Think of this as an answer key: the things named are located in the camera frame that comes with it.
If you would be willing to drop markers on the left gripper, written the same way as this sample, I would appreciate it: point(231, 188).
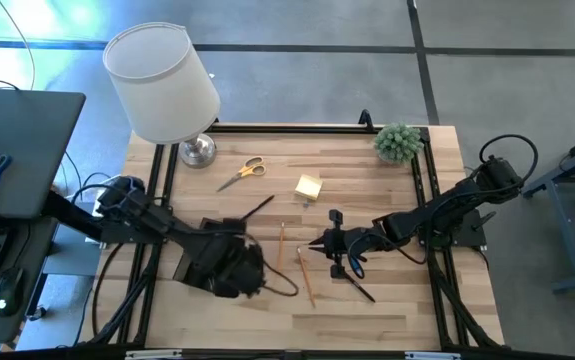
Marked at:
point(232, 265)

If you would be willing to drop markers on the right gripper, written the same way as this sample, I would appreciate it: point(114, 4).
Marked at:
point(349, 240)

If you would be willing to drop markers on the orange wooden pencil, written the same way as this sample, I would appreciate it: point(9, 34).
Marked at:
point(281, 247)
point(306, 277)

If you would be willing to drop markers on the small blue binder clip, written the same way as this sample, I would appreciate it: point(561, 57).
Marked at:
point(306, 203)

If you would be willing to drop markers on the yellow sticky note pad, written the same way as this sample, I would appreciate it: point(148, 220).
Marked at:
point(309, 187)

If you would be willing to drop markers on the black marker pen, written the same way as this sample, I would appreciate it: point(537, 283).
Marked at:
point(362, 292)

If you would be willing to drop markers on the thin black pen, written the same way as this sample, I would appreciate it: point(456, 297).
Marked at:
point(259, 206)

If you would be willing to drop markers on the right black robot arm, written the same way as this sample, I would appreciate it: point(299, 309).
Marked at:
point(447, 207)

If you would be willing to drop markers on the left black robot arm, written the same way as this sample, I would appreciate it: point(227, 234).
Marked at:
point(132, 215)

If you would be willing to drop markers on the black mesh desk organizer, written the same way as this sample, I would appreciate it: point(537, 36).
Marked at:
point(184, 272)

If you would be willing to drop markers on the green potted plant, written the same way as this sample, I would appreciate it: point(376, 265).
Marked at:
point(398, 144)

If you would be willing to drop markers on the white shade table lamp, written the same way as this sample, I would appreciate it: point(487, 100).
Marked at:
point(159, 85)

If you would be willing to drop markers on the desk caster wheel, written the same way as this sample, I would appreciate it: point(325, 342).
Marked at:
point(37, 313)

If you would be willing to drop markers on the black computer mouse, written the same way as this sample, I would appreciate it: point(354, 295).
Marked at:
point(8, 290)

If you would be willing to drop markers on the blue-grey metal table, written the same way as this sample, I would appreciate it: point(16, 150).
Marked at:
point(567, 235)

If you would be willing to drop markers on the dark grey side desk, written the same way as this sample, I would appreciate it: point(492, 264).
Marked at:
point(22, 130)

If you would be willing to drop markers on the silver aluminium bracket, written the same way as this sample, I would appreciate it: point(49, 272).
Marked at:
point(432, 356)
point(152, 355)

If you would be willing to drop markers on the black aluminium table frame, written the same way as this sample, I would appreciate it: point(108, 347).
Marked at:
point(292, 128)

